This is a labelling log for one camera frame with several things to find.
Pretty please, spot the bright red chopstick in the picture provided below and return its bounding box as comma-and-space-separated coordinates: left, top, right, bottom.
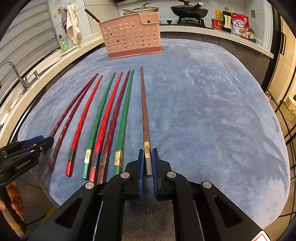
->
65, 75, 103, 177
89, 72, 123, 183

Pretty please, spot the blue-grey fleece table cloth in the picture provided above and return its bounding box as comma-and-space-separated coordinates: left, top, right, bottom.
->
18, 39, 290, 228

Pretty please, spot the red white cereal bag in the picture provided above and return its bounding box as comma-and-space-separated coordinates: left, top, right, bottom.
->
231, 13, 249, 39

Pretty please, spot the white hanging towel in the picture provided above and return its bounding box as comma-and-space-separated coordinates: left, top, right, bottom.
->
66, 4, 80, 45

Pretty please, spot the person's left hand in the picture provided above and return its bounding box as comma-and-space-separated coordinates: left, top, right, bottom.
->
6, 180, 25, 216

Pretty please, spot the chrome kitchen faucet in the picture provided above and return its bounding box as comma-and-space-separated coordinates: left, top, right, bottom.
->
0, 60, 29, 90

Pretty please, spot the purple hanging cloth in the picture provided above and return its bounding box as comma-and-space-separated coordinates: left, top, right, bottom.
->
61, 9, 67, 33

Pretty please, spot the green chopstick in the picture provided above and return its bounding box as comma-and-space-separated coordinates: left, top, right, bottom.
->
82, 72, 116, 181
113, 70, 134, 176

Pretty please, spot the dark soy sauce bottle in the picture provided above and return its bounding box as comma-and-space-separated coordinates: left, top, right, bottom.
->
222, 7, 232, 33

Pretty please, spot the pink perforated utensil holder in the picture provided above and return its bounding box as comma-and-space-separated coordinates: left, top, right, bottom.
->
99, 12, 163, 59

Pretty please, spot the red snack packet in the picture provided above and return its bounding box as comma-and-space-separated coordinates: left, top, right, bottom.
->
211, 19, 223, 30

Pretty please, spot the golden wok with glass lid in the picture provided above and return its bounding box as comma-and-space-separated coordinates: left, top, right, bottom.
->
122, 1, 159, 15

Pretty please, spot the dark red chopstick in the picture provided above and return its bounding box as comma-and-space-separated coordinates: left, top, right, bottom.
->
50, 73, 98, 148
97, 70, 130, 184
49, 73, 98, 171

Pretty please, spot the small green jar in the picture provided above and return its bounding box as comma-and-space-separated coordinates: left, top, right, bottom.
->
249, 28, 256, 43

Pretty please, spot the brown chopstick grey end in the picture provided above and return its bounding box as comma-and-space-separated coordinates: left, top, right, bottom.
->
140, 66, 153, 177

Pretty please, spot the yellow snack packet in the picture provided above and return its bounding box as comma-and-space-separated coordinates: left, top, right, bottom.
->
215, 9, 222, 21

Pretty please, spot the black gas stove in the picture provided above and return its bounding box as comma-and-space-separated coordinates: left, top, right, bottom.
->
160, 18, 212, 28

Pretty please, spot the black frying pan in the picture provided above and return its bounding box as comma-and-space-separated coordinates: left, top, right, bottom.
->
171, 0, 208, 20

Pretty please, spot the green dish soap bottle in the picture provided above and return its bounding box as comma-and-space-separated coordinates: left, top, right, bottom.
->
59, 35, 69, 52

